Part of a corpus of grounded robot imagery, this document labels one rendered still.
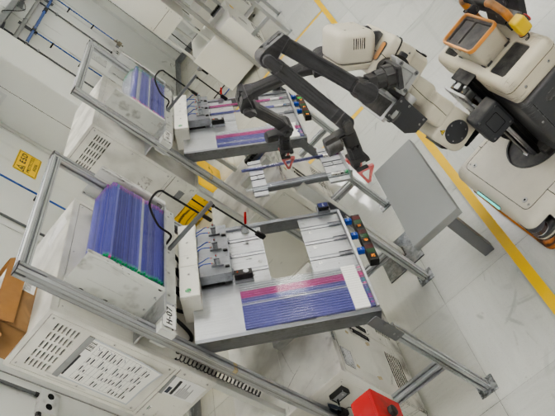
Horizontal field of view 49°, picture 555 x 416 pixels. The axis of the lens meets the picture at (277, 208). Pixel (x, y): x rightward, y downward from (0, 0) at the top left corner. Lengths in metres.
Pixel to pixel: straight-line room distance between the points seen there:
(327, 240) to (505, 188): 0.84
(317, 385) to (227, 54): 4.99
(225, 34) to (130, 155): 3.67
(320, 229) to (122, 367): 1.06
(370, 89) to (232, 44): 4.86
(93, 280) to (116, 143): 1.36
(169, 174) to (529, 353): 2.08
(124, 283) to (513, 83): 1.61
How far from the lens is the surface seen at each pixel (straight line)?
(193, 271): 2.51
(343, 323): 2.35
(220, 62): 7.04
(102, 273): 2.22
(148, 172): 3.53
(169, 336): 2.22
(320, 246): 2.67
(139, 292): 2.27
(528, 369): 2.80
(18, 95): 5.51
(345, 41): 2.28
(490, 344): 2.94
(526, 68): 2.48
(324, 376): 2.60
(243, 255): 2.67
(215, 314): 2.42
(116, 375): 2.41
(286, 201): 3.70
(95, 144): 3.46
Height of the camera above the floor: 2.26
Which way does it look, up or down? 28 degrees down
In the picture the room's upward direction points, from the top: 57 degrees counter-clockwise
